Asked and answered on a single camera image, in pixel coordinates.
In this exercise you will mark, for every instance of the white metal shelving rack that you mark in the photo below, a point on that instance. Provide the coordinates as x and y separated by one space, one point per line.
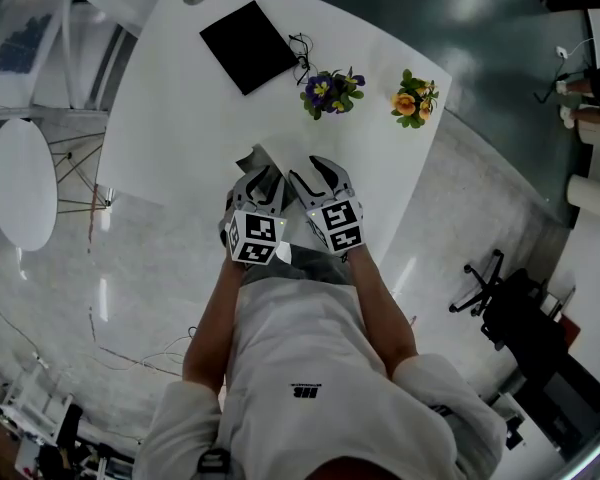
85 43

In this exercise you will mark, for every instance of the black office chair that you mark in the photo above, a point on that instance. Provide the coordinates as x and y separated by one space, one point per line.
520 313

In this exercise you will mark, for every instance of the clear plastic storage bin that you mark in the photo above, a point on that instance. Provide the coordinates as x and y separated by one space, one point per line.
20 38

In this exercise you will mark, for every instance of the round white side table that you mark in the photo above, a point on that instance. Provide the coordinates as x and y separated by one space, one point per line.
22 183

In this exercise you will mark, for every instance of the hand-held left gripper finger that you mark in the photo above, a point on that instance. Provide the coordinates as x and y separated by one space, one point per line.
241 190
279 198

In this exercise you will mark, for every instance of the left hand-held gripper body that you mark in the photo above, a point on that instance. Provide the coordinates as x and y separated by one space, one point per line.
260 233

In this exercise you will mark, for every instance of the purple potted flowers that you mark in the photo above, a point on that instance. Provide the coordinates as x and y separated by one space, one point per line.
330 93

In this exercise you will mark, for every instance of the person's left forearm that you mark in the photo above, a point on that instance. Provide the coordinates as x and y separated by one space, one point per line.
212 328

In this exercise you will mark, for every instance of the white cart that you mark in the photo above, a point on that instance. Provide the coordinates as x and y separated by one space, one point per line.
35 403

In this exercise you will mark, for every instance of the person's grey trousers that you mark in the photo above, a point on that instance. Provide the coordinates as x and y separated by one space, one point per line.
310 265

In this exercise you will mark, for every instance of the black cloth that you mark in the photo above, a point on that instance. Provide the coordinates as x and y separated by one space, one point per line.
247 48

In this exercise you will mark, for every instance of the white paper roll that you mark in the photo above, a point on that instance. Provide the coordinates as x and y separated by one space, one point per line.
589 195

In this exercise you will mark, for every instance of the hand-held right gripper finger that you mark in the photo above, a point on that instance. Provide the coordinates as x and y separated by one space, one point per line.
341 180
307 199

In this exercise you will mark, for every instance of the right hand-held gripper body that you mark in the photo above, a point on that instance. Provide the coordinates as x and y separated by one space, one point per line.
340 225

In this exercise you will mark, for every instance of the person's white shirt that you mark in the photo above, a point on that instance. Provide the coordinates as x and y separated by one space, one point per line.
320 358

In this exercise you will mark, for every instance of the orange potted flowers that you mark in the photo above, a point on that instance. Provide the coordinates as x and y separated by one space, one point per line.
414 100

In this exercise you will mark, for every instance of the white power adapter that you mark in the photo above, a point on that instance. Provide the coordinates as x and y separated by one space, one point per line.
562 52

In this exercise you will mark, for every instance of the person's right forearm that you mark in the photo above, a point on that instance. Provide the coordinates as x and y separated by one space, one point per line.
385 313

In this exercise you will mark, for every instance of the white square table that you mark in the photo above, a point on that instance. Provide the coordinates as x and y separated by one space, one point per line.
180 118

